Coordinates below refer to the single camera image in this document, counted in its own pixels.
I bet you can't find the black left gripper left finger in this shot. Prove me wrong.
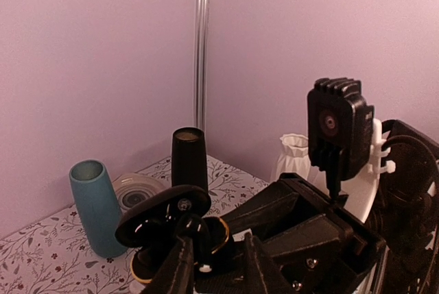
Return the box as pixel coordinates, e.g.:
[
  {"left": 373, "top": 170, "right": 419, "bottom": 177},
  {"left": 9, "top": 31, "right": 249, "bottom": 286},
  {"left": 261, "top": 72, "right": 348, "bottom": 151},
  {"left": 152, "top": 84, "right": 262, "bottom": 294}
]
[{"left": 141, "top": 236, "right": 194, "bottom": 294}]

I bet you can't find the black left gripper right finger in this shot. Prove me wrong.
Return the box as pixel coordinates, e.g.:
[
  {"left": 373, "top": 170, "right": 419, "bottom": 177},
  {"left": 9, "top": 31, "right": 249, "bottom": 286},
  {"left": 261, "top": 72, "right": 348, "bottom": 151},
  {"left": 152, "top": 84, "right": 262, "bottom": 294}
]
[{"left": 243, "top": 233, "right": 295, "bottom": 294}]

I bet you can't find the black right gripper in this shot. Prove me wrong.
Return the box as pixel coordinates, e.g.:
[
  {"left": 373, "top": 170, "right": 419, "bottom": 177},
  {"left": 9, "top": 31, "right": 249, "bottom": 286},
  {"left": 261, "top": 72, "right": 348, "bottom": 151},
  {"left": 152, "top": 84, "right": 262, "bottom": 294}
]
[{"left": 221, "top": 173, "right": 385, "bottom": 293}]

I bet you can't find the black gold-trimmed earbud charging case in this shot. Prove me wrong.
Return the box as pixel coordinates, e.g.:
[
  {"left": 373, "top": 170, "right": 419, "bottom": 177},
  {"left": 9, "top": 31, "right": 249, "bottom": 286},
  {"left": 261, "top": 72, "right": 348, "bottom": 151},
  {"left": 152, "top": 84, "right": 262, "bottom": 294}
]
[{"left": 115, "top": 185, "right": 234, "bottom": 284}]

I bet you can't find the black wireless earbud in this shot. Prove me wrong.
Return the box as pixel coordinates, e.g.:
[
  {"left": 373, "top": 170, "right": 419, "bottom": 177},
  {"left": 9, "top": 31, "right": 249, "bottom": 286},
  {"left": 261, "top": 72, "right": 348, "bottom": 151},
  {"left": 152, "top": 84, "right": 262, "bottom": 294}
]
[{"left": 174, "top": 213, "right": 213, "bottom": 273}]

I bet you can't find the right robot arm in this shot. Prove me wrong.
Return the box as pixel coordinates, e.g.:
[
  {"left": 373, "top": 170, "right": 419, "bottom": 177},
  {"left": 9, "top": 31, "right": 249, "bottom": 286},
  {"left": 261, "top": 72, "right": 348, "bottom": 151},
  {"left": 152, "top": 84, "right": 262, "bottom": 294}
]
[{"left": 224, "top": 119, "right": 438, "bottom": 293}]

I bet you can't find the white ribbed vase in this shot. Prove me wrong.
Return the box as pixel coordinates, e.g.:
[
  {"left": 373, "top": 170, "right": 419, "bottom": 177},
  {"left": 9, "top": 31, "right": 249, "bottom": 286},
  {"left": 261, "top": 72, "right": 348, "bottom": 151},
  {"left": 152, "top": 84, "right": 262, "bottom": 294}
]
[{"left": 270, "top": 134, "right": 311, "bottom": 182}]

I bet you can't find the teal cylindrical vase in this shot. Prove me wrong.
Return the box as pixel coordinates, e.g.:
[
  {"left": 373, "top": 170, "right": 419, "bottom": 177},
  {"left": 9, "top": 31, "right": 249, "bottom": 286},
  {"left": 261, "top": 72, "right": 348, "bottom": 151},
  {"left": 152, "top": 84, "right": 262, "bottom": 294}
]
[{"left": 69, "top": 160, "right": 127, "bottom": 258}]

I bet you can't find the white swirl ceramic dish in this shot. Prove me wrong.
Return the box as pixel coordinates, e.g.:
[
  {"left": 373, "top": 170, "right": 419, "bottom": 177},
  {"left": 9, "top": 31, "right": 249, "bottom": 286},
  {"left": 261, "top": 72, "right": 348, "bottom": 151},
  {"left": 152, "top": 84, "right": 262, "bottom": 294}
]
[{"left": 112, "top": 173, "right": 167, "bottom": 212}]

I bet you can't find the dark brown tall vase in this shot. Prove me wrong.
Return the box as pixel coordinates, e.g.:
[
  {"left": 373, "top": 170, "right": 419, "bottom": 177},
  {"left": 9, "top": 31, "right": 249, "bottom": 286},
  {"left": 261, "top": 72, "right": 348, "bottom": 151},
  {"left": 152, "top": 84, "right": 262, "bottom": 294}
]
[{"left": 171, "top": 127, "right": 209, "bottom": 192}]

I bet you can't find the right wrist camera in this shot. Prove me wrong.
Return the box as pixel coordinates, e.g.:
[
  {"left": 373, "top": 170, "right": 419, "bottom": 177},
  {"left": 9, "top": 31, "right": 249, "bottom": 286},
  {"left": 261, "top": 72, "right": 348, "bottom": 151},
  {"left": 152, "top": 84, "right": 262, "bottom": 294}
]
[{"left": 307, "top": 77, "right": 375, "bottom": 181}]

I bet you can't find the right rear aluminium frame post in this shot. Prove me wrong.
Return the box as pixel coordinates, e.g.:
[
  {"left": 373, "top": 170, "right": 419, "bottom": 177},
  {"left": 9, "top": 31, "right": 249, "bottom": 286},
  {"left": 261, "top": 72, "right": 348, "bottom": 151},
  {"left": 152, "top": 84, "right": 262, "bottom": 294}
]
[{"left": 193, "top": 0, "right": 209, "bottom": 130}]

